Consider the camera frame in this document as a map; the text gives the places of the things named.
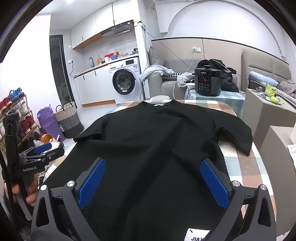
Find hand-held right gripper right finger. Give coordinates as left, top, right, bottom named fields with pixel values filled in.
left=199, top=158, right=277, bottom=241

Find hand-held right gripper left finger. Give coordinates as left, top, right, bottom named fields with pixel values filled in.
left=31, top=158, right=107, bottom=241

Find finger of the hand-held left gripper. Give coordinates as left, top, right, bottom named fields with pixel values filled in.
left=20, top=142, right=53, bottom=160
left=23, top=146, right=65, bottom=166

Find black t-shirt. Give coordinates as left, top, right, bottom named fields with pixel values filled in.
left=42, top=99, right=253, bottom=241

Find white crumpled clothes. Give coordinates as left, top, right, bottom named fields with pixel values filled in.
left=177, top=72, right=195, bottom=88

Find person's left hand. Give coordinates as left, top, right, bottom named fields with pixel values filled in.
left=3, top=173, right=40, bottom=207

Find purple bag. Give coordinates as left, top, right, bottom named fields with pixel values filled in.
left=37, top=104, right=66, bottom=142

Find brown blue checkered tablecloth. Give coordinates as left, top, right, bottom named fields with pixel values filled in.
left=43, top=99, right=277, bottom=238

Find woven laundry basket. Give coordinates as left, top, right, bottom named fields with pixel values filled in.
left=54, top=101, right=85, bottom=139

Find wooden shoe rack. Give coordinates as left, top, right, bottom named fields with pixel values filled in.
left=0, top=88, right=42, bottom=158

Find large grey cabinet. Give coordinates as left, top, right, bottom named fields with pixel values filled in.
left=259, top=125, right=296, bottom=237

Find black door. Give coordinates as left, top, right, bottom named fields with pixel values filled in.
left=49, top=34, right=72, bottom=108

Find white kitchen base cabinets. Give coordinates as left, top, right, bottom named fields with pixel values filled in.
left=73, top=64, right=116, bottom=107

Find small grey bedside cabinet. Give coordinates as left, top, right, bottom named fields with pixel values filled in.
left=240, top=88, right=296, bottom=151

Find teal checkered small tablecloth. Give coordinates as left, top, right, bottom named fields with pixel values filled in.
left=184, top=87, right=245, bottom=117

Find black electric pressure cooker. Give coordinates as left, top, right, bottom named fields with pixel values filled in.
left=192, top=65, right=223, bottom=96

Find white washing machine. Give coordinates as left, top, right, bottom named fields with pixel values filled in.
left=107, top=57, right=142, bottom=104

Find black jacket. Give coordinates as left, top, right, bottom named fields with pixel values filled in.
left=197, top=59, right=240, bottom=93

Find grey sofa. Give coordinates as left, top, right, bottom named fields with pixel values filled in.
left=147, top=46, right=240, bottom=100

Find light blue pillow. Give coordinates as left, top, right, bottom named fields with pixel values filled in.
left=250, top=71, right=279, bottom=86

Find light grey blanket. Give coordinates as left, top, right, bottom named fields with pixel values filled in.
left=139, top=65, right=176, bottom=82

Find grey upholstered bed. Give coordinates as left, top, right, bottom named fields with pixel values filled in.
left=240, top=47, right=296, bottom=102

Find steel range hood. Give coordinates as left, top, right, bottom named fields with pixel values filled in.
left=100, top=20, right=134, bottom=38

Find white air conditioner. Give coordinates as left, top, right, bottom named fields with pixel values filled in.
left=153, top=0, right=193, bottom=4

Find white wall cabinets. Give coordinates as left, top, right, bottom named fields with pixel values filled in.
left=70, top=1, right=139, bottom=49

